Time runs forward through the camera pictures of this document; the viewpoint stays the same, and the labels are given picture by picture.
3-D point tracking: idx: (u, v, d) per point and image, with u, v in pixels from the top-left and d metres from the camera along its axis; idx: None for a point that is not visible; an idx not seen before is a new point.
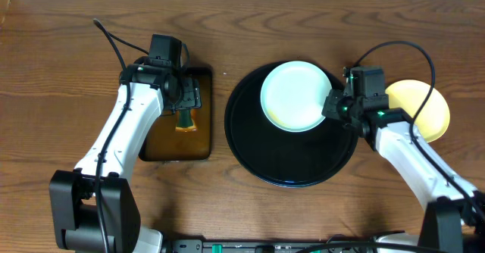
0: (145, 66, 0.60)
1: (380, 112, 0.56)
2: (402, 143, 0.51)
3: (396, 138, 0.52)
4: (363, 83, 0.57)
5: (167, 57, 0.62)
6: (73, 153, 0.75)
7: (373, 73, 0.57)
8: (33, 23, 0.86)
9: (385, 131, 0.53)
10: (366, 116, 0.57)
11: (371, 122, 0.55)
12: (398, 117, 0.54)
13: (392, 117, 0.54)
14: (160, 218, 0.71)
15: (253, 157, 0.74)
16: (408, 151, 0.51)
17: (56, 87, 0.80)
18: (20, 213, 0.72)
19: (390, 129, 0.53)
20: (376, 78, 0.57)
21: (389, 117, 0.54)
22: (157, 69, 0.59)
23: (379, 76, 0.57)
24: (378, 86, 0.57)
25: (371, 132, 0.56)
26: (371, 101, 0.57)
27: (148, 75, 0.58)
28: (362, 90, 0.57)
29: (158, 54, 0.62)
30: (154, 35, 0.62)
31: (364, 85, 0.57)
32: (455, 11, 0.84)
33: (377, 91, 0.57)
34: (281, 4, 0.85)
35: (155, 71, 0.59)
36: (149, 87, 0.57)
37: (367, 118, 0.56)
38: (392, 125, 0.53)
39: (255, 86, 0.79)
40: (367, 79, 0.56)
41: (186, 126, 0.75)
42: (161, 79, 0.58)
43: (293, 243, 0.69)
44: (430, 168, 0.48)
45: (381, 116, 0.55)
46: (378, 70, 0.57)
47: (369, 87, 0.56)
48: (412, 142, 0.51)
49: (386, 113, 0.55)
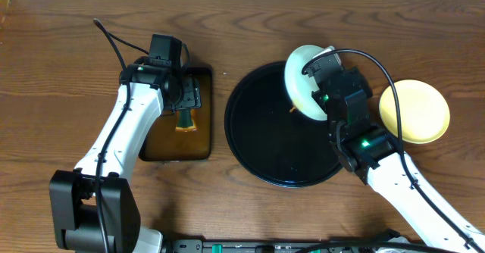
0: (145, 66, 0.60)
1: (365, 141, 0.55)
2: (404, 192, 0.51)
3: (396, 185, 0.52)
4: (344, 110, 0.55)
5: (167, 56, 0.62)
6: (73, 153, 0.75)
7: (355, 98, 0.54)
8: (33, 23, 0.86)
9: (377, 173, 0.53)
10: (351, 148, 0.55)
11: (357, 156, 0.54)
12: (386, 148, 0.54)
13: (378, 147, 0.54)
14: (160, 218, 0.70)
15: (254, 157, 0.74)
16: (412, 199, 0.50)
17: (56, 87, 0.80)
18: (20, 213, 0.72)
19: (381, 165, 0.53)
20: (357, 102, 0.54)
21: (374, 148, 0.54)
22: (157, 68, 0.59)
23: (361, 100, 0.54)
24: (360, 110, 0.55)
25: (359, 165, 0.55)
26: (352, 128, 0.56)
27: (148, 75, 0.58)
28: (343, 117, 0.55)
29: (158, 53, 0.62)
30: (154, 35, 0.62)
31: (345, 111, 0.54)
32: (455, 11, 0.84)
33: (358, 115, 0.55)
34: (280, 4, 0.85)
35: (155, 71, 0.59)
36: (149, 87, 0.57)
37: (352, 151, 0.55)
38: (382, 162, 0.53)
39: (255, 87, 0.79)
40: (349, 106, 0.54)
41: (186, 126, 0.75)
42: (161, 79, 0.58)
43: (293, 243, 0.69)
44: (439, 223, 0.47)
45: (366, 148, 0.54)
46: (358, 92, 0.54)
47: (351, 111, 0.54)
48: (413, 187, 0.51)
49: (371, 142, 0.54)
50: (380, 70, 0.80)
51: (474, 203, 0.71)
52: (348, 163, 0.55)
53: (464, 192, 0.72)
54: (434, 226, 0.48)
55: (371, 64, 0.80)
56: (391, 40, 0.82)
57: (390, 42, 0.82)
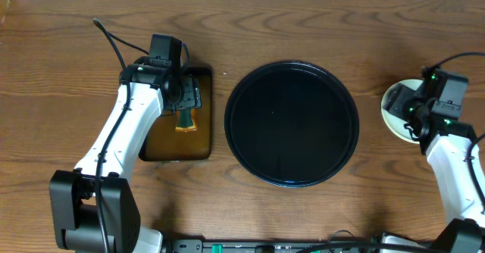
0: (145, 66, 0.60)
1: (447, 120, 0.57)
2: (455, 157, 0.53)
3: (451, 151, 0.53)
4: (442, 86, 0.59)
5: (167, 57, 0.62)
6: (74, 153, 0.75)
7: (457, 79, 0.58)
8: (33, 23, 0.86)
9: (442, 138, 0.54)
10: (430, 117, 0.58)
11: (434, 126, 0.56)
12: (463, 134, 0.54)
13: (457, 129, 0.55)
14: (160, 218, 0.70)
15: (255, 157, 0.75)
16: (459, 167, 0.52)
17: (56, 87, 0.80)
18: (20, 213, 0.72)
19: (449, 138, 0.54)
20: (457, 85, 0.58)
21: (454, 128, 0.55)
22: (157, 68, 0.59)
23: (461, 85, 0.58)
24: (456, 94, 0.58)
25: (430, 135, 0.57)
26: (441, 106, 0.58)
27: (148, 75, 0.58)
28: (439, 92, 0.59)
29: (158, 53, 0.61)
30: (154, 35, 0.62)
31: (442, 87, 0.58)
32: (455, 11, 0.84)
33: (452, 98, 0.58)
34: (280, 4, 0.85)
35: (155, 71, 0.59)
36: (149, 87, 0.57)
37: (431, 121, 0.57)
38: (453, 135, 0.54)
39: (255, 87, 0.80)
40: (449, 82, 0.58)
41: (186, 126, 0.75)
42: (161, 79, 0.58)
43: (293, 243, 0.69)
44: (470, 190, 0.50)
45: (447, 125, 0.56)
46: (462, 78, 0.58)
47: (446, 89, 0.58)
48: (465, 160, 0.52)
49: (452, 123, 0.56)
50: (381, 70, 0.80)
51: None
52: (422, 129, 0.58)
53: None
54: (463, 189, 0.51)
55: (371, 64, 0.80)
56: (391, 41, 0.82)
57: (390, 42, 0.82)
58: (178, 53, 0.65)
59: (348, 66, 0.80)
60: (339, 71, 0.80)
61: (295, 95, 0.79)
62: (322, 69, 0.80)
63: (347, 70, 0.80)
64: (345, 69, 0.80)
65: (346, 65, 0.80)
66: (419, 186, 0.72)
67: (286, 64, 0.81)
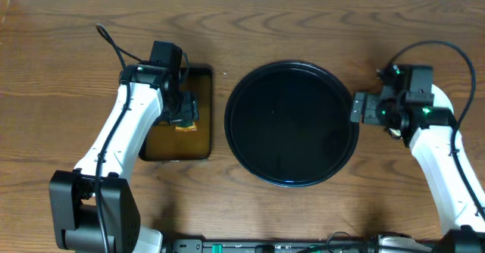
0: (145, 66, 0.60)
1: (425, 109, 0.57)
2: (440, 155, 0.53)
3: (434, 147, 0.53)
4: (409, 79, 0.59)
5: (168, 60, 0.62)
6: (74, 153, 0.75)
7: (420, 70, 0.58)
8: (33, 23, 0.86)
9: (425, 132, 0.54)
10: (408, 110, 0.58)
11: (412, 116, 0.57)
12: (442, 120, 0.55)
13: (436, 117, 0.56)
14: (160, 218, 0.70)
15: (255, 157, 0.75)
16: (445, 164, 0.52)
17: (56, 87, 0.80)
18: (20, 213, 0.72)
19: (430, 129, 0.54)
20: (422, 74, 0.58)
21: (433, 115, 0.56)
22: (157, 68, 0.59)
23: (426, 73, 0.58)
24: (423, 83, 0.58)
25: (410, 126, 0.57)
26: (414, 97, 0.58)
27: (148, 76, 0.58)
28: (407, 85, 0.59)
29: (160, 57, 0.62)
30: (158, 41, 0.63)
31: (409, 79, 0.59)
32: (455, 11, 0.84)
33: (421, 88, 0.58)
34: (280, 4, 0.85)
35: (155, 71, 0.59)
36: (149, 87, 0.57)
37: (408, 113, 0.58)
38: (433, 127, 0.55)
39: (255, 87, 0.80)
40: (414, 74, 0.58)
41: (186, 126, 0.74)
42: (161, 79, 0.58)
43: (293, 243, 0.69)
44: (460, 190, 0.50)
45: (425, 114, 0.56)
46: (425, 67, 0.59)
47: (413, 82, 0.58)
48: (451, 155, 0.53)
49: (431, 110, 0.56)
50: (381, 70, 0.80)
51: None
52: (401, 122, 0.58)
53: None
54: (455, 189, 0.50)
55: (370, 64, 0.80)
56: (391, 41, 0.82)
57: (390, 42, 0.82)
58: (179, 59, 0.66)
59: (348, 66, 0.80)
60: (339, 71, 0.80)
61: (295, 95, 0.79)
62: (322, 69, 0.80)
63: (347, 69, 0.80)
64: (345, 68, 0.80)
65: (346, 65, 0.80)
66: (419, 186, 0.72)
67: (286, 64, 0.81)
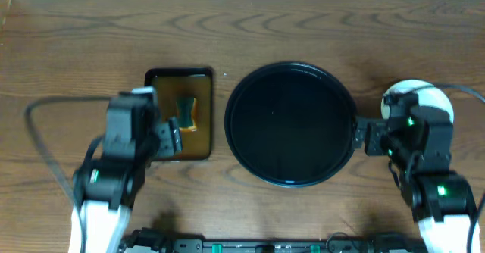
0: (100, 170, 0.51)
1: (441, 187, 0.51)
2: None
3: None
4: (427, 139, 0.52)
5: (129, 136, 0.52)
6: (75, 154, 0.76)
7: (440, 129, 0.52)
8: (34, 24, 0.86)
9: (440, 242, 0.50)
10: (420, 185, 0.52)
11: (427, 200, 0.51)
12: (459, 203, 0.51)
13: (452, 198, 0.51)
14: (161, 218, 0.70)
15: (254, 158, 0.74)
16: None
17: (57, 88, 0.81)
18: (20, 213, 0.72)
19: (445, 222, 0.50)
20: (441, 138, 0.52)
21: (449, 198, 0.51)
22: (114, 169, 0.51)
23: (445, 133, 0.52)
24: (442, 145, 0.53)
25: (422, 204, 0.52)
26: (430, 160, 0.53)
27: (105, 178, 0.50)
28: (423, 146, 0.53)
29: (118, 135, 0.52)
30: (111, 110, 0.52)
31: (427, 139, 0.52)
32: (454, 13, 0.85)
33: (439, 149, 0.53)
34: (280, 4, 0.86)
35: (114, 176, 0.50)
36: (111, 192, 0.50)
37: (419, 185, 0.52)
38: (449, 221, 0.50)
39: (255, 87, 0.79)
40: (432, 133, 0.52)
41: (186, 126, 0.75)
42: (122, 182, 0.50)
43: (293, 243, 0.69)
44: None
45: (442, 196, 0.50)
46: (447, 129, 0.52)
47: (431, 144, 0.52)
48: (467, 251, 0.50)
49: (447, 192, 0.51)
50: (380, 71, 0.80)
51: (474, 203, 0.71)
52: (413, 197, 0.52)
53: None
54: None
55: (370, 65, 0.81)
56: (390, 42, 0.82)
57: (389, 43, 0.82)
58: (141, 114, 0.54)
59: (347, 67, 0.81)
60: (338, 73, 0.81)
61: (294, 97, 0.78)
62: (322, 70, 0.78)
63: (346, 70, 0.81)
64: (345, 70, 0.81)
65: (346, 66, 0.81)
66: None
67: (286, 64, 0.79)
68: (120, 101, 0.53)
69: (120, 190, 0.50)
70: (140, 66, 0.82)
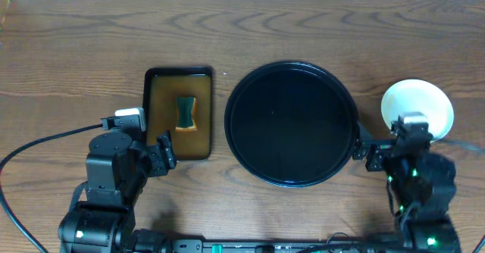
0: (85, 229, 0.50)
1: (432, 239, 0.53)
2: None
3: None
4: (428, 198, 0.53)
5: (111, 185, 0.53)
6: (74, 154, 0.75)
7: (443, 193, 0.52)
8: (33, 23, 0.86)
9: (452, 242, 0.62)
10: (412, 234, 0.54)
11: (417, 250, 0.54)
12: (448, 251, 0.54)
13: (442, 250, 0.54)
14: (161, 219, 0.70)
15: (254, 157, 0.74)
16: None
17: (56, 87, 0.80)
18: (20, 213, 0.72)
19: None
20: (442, 199, 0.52)
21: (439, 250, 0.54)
22: (97, 229, 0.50)
23: (447, 196, 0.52)
24: (442, 204, 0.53)
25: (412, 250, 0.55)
26: (427, 213, 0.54)
27: (91, 229, 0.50)
28: (423, 201, 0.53)
29: (100, 183, 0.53)
30: (89, 160, 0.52)
31: (428, 199, 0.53)
32: (454, 11, 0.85)
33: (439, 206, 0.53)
34: (280, 4, 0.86)
35: (95, 237, 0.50)
36: (100, 242, 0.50)
37: (412, 235, 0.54)
38: None
39: (255, 86, 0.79)
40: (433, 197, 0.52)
41: (186, 126, 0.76)
42: (107, 235, 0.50)
43: (293, 243, 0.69)
44: None
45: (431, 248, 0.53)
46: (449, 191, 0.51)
47: (432, 202, 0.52)
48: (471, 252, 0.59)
49: (438, 244, 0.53)
50: (381, 70, 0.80)
51: (476, 203, 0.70)
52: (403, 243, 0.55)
53: (464, 192, 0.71)
54: None
55: (370, 64, 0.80)
56: (391, 41, 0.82)
57: (390, 42, 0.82)
58: (122, 157, 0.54)
59: (348, 66, 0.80)
60: (338, 71, 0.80)
61: (295, 96, 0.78)
62: (322, 69, 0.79)
63: (347, 70, 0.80)
64: (345, 69, 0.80)
65: (346, 65, 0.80)
66: None
67: (287, 64, 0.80)
68: (98, 149, 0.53)
69: (107, 242, 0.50)
70: (139, 65, 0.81)
